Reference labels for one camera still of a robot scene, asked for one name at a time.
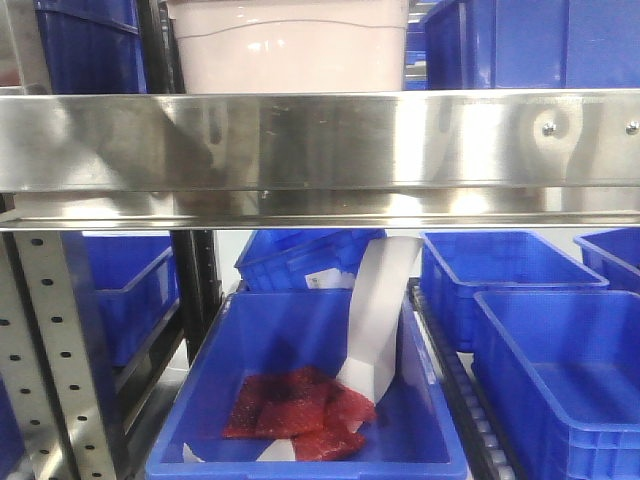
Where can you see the blue bin tilted back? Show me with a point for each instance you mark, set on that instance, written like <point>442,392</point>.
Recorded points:
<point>301,259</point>

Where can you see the blue bin middle right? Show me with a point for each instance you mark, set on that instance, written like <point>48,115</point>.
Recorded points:
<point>456,264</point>

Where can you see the blue bin with red bags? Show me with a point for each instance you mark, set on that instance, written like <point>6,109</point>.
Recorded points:
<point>413,436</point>

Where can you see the blue bin lower left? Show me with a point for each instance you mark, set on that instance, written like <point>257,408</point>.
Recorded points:
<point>135,282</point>

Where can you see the blue bin upper right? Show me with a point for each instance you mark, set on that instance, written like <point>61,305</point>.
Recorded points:
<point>532,44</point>

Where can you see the blue bin front right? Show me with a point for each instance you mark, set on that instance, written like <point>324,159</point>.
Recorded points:
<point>561,372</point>

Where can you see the blue bin far right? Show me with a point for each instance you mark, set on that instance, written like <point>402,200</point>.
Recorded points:
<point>614,254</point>

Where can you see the blue bin upper left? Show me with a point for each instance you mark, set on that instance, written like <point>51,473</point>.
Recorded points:
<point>92,47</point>

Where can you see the white paper strip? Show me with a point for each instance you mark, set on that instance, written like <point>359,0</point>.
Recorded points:
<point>375,305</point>

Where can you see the red bubble bags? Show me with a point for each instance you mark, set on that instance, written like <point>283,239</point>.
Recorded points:
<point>318,414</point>

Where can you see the black roller track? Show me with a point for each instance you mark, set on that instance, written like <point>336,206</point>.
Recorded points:
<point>486,446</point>

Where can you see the perforated steel upright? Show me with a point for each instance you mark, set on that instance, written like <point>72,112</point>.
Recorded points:
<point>55,361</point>

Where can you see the steel shelf rail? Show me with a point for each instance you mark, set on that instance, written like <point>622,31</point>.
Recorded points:
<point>398,160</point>

